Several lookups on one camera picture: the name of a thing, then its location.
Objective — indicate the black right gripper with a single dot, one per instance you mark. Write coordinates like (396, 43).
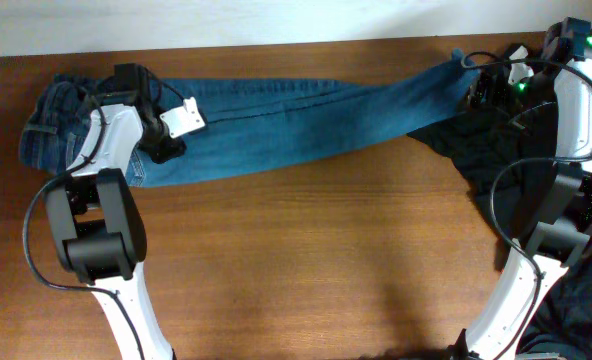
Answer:
(495, 85)

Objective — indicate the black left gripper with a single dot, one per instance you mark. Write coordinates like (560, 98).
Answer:
(166, 150)

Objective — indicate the blue denim jeans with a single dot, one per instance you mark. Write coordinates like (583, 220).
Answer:
(256, 125)

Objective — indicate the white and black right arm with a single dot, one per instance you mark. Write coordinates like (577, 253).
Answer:
(551, 229)

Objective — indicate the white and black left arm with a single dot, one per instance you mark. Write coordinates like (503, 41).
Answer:
(97, 229)

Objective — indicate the black garment pile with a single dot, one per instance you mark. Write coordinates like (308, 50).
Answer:
(501, 153)

